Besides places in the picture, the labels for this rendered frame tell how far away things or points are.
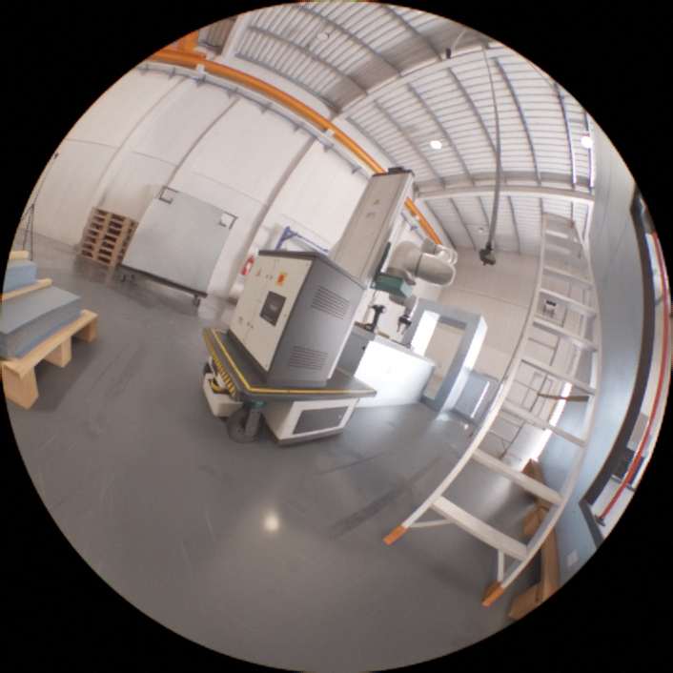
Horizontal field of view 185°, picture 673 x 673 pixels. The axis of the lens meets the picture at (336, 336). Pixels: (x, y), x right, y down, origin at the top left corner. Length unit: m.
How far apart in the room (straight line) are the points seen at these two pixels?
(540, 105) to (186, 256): 9.10
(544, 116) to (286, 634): 8.79
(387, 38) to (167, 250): 7.47
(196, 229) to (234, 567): 3.59
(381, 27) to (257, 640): 8.37
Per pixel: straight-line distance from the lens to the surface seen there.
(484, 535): 0.89
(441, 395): 3.24
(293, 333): 0.77
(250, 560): 0.69
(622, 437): 1.42
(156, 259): 3.46
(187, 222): 3.61
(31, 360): 1.07
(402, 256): 1.22
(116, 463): 0.84
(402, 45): 7.68
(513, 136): 8.50
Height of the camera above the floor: 0.65
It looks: 5 degrees down
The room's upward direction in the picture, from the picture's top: 23 degrees clockwise
